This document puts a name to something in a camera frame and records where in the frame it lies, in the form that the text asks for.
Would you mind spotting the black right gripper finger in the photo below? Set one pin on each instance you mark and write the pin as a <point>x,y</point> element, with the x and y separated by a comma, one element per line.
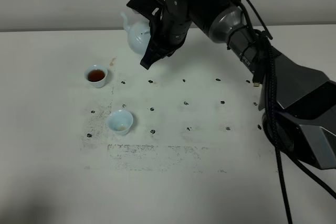
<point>158,48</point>

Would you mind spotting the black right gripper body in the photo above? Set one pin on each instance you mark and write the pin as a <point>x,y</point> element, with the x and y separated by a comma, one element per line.
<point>168,24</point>

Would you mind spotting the pale blue porcelain teapot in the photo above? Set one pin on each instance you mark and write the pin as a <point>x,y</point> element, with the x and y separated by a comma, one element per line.
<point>138,35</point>

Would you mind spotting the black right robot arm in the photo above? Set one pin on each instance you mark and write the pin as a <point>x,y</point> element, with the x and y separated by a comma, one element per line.
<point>299,102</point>

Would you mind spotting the far pale blue teacup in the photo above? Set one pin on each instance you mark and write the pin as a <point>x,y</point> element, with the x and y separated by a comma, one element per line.
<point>96,75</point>

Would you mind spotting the pale blue teacup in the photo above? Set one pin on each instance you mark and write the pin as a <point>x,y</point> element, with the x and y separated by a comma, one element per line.
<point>96,75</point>
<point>120,121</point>

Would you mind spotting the near pale blue teacup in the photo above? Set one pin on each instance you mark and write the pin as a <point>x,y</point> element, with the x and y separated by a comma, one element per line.
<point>120,121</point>

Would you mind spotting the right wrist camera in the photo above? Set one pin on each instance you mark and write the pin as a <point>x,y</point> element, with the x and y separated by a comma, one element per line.
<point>146,7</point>

